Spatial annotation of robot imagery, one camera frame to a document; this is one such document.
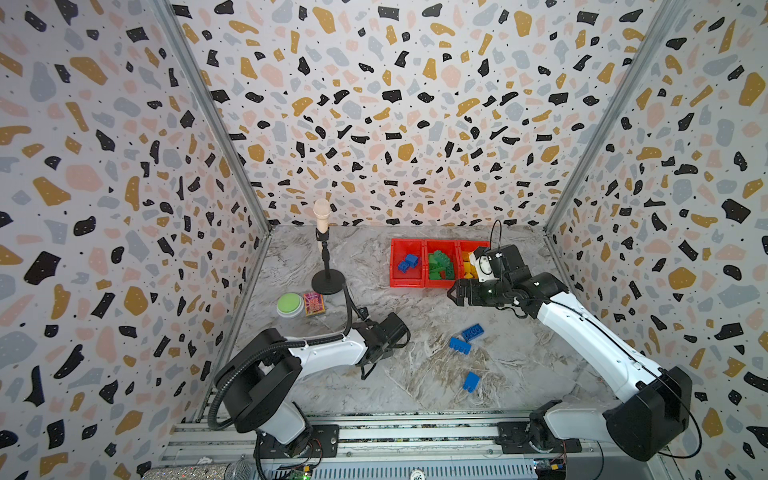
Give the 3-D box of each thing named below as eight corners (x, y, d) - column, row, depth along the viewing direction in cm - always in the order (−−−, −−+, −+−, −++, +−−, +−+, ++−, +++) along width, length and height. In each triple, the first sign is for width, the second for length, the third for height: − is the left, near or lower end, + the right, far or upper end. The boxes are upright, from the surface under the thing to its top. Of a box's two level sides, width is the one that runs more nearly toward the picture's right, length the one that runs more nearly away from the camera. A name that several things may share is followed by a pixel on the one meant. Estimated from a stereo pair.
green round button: (276, 317, 98) (273, 313, 95) (282, 297, 102) (279, 293, 100) (300, 317, 98) (298, 313, 96) (305, 298, 103) (303, 293, 100)
